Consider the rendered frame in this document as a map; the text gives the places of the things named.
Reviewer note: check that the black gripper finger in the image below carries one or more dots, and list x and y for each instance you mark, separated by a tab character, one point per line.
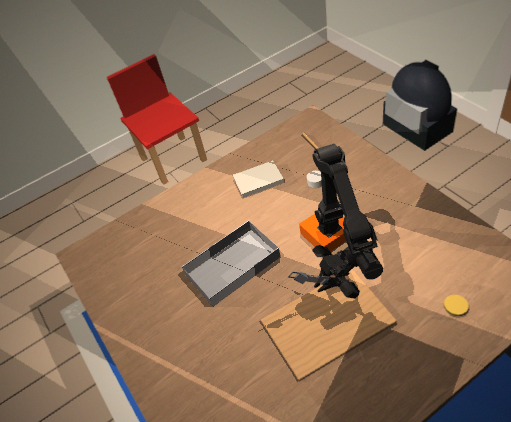
322	272
329	284

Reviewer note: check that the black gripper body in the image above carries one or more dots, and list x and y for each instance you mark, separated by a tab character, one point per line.
349	289

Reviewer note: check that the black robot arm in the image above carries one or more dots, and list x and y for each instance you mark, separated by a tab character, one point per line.
330	160

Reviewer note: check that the yellow flat disc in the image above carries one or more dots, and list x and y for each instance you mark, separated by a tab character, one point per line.
456	305

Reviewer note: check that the white short cylinder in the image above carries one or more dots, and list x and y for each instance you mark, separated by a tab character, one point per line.
314	179

